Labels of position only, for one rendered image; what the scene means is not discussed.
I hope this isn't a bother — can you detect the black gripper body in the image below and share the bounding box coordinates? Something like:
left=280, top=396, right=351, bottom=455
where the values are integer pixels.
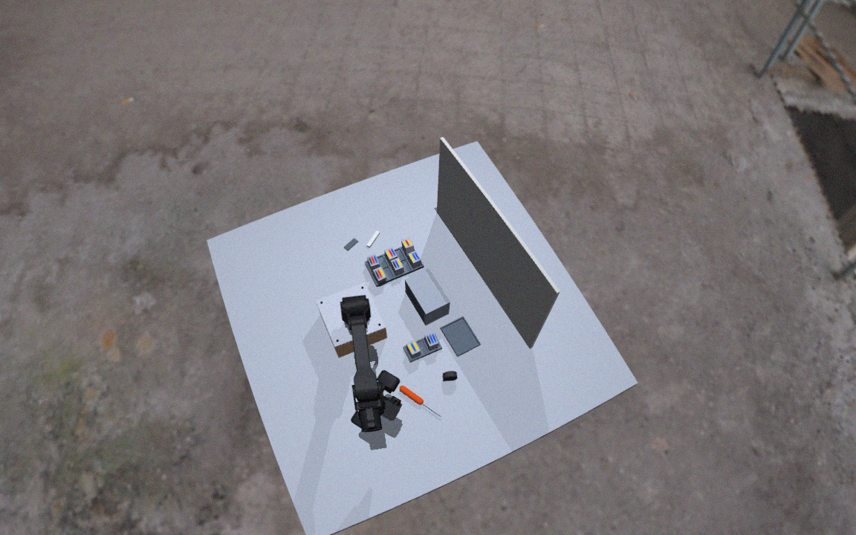
left=351, top=370, right=400, bottom=428

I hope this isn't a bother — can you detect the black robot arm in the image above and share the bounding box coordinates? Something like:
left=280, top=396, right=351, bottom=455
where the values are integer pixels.
left=340, top=295, right=403, bottom=432

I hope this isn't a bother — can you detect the orange-handled screwdriver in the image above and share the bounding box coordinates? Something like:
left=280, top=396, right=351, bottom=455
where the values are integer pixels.
left=400, top=386, right=441, bottom=416

